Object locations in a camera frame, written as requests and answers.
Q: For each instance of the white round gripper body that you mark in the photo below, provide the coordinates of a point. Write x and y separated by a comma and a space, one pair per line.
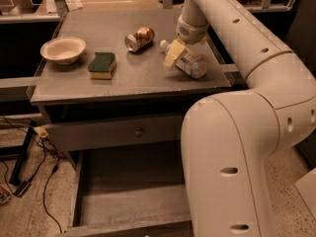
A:
192, 34

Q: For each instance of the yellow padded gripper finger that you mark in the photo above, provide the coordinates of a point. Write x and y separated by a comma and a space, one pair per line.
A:
173, 51

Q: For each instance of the blue label plastic bottle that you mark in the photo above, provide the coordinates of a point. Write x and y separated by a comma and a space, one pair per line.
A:
192, 64

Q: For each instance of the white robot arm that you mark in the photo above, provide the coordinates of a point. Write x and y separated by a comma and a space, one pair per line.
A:
226, 137

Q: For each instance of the grey wooden drawer cabinet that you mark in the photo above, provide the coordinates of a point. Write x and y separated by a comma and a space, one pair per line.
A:
140, 85

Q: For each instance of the round metal drawer knob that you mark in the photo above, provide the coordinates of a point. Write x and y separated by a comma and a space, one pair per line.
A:
138, 131

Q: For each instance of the closed grey top drawer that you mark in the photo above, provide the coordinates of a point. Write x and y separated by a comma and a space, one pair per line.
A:
82, 135

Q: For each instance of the open grey middle drawer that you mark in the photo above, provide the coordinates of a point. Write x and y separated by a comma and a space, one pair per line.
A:
130, 191

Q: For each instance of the crushed metal soda can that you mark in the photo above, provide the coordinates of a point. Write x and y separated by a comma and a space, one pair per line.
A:
143, 37

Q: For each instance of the green yellow sponge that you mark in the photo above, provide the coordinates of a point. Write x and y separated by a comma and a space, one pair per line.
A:
102, 65

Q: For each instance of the white paper bowl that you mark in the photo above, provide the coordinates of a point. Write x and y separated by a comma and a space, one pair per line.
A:
64, 50

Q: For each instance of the white crumpled cloth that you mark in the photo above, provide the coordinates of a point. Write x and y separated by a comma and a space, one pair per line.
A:
74, 4

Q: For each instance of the black metal stand leg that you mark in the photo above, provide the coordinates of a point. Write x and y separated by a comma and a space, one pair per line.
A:
22, 152

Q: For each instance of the white panel on floor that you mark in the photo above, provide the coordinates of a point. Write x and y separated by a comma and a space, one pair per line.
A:
306, 187

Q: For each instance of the black power adapter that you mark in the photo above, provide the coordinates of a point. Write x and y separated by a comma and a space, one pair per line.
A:
22, 188

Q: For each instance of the grey horizontal rail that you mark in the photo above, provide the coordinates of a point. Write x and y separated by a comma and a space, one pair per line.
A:
230, 68

